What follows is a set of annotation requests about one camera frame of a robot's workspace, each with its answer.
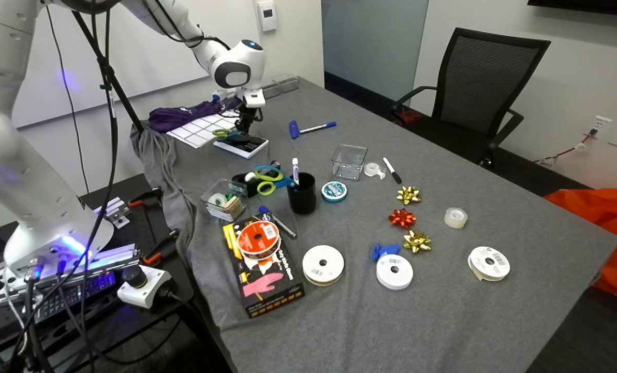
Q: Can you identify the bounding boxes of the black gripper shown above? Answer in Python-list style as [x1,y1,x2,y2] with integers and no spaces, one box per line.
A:
[234,102,264,142]

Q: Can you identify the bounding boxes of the green handled scissors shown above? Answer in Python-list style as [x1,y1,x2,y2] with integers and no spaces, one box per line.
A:
[212,126,246,146]

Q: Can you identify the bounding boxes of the robot base controller unit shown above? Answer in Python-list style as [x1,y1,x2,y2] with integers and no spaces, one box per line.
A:
[0,236,142,327]

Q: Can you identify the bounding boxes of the yellow green blue scissors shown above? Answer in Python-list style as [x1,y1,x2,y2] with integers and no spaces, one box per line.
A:
[252,167,297,198]

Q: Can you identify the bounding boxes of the black notebook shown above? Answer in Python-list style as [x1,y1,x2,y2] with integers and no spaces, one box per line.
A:
[209,131,272,164]

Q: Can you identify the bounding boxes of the white label sheet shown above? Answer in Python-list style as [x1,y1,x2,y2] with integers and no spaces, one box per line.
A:
[164,108,252,152]

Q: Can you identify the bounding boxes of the clear plastic organizer tray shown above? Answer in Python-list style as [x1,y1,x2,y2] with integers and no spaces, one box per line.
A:
[259,75,304,102]

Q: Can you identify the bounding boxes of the blue and white marker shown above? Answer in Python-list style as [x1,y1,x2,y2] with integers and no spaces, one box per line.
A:
[299,121,340,137]

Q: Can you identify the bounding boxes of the clear box with ribbon spools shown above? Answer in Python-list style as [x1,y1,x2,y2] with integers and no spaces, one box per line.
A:
[202,176,251,225]

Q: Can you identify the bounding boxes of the purple cloth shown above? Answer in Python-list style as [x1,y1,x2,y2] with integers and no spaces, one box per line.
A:
[148,95,245,135]

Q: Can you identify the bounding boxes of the black pen cup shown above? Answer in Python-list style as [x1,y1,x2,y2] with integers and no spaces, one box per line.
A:
[287,171,319,218]

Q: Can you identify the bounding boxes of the blue and silver pen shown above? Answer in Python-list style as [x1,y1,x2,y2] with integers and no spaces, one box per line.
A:
[255,203,299,241]

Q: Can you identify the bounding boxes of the blue tape roll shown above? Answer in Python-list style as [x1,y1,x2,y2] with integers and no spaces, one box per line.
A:
[319,179,351,206]

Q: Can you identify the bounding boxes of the empty clear plastic box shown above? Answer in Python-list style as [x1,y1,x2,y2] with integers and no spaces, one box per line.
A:
[329,142,371,183]

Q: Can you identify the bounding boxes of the clear tape roll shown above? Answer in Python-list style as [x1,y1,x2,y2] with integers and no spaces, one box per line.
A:
[363,159,387,183]

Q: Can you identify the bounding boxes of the black tripod pole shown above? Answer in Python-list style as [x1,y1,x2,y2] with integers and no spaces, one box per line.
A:
[69,9,150,137]

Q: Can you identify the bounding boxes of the black box with red ribbon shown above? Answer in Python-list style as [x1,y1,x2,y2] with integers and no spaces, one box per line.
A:
[221,215,306,322]

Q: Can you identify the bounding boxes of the white marker pen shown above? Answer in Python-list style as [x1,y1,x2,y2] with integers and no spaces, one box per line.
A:
[381,156,407,187]

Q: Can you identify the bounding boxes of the white ribbon spool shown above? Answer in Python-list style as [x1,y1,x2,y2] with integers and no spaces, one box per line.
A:
[466,244,513,286]
[300,242,348,288]
[376,253,416,292]

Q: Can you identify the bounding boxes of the gold gift bow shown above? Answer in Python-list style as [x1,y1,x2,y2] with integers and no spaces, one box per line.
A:
[395,185,422,208]
[401,228,435,258]

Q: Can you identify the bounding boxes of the red gift bow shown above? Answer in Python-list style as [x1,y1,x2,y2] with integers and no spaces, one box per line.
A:
[387,208,419,231]

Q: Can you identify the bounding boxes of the blue gift bow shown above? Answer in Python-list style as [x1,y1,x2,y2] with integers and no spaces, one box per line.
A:
[371,241,401,266]

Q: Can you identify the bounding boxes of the white tape roll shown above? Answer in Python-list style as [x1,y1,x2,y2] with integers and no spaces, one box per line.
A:
[443,206,471,232]

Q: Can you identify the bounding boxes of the black mesh office chair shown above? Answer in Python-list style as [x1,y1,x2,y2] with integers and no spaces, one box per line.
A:
[389,28,554,168]

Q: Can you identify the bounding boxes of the grey table cloth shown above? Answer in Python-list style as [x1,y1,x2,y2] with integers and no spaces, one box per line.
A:
[129,76,617,373]

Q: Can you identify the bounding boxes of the orange bag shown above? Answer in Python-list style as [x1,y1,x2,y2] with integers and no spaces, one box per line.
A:
[542,187,617,304]

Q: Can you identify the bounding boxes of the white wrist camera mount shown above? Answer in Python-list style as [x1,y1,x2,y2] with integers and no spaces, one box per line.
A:
[242,90,268,111]

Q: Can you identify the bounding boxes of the white wall thermostat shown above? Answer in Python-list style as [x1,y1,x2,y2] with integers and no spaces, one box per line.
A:
[255,0,279,34]

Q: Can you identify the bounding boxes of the orange handled pliers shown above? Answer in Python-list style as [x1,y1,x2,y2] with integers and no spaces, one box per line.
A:
[139,231,182,267]

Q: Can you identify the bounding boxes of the thin black hanging cable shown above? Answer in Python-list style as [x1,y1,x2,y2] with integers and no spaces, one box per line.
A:
[41,0,91,199]

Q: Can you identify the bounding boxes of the black cable bundle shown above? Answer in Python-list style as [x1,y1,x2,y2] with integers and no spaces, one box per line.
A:
[0,262,63,373]

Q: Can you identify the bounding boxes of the black wall television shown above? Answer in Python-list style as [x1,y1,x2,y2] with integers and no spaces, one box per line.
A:
[526,0,617,21]

